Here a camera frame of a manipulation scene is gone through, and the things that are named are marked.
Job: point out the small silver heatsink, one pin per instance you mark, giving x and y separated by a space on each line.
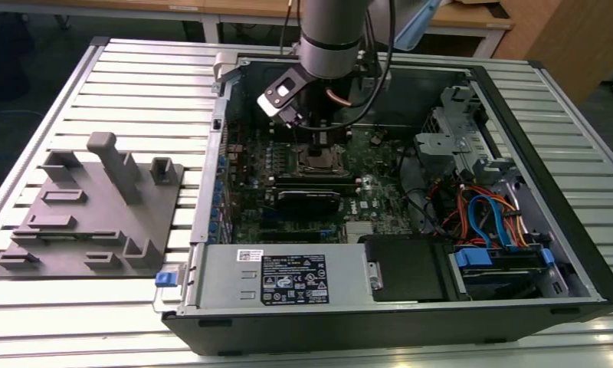
358 228

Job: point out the silver power supply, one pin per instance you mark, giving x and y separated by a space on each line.
224 276

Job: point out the grey parts rack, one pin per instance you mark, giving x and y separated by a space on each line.
97 214

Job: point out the black expansion slot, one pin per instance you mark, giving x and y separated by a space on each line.
285 235

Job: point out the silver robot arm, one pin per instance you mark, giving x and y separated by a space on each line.
332 30

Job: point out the wooden desk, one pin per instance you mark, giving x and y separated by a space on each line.
465 23

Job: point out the wooden cabinet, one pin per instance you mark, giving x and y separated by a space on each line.
577 38

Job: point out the black plastic shroud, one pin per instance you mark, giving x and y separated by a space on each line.
408 268

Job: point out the grey metal drive cage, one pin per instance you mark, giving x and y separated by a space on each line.
438 149

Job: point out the green motherboard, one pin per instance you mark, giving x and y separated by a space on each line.
382 191

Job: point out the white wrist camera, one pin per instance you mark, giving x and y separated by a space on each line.
281 94

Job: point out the black graphics card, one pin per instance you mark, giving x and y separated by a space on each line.
309 203

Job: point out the black RAM slot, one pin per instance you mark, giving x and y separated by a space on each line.
312 179
312 188

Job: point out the black PC case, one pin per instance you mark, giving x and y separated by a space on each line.
337 337

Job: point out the beige case lever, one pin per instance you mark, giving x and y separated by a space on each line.
224 63

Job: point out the hard disk in blue carrier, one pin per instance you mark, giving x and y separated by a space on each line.
472 260

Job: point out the blue case latch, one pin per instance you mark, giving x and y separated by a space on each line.
164 280

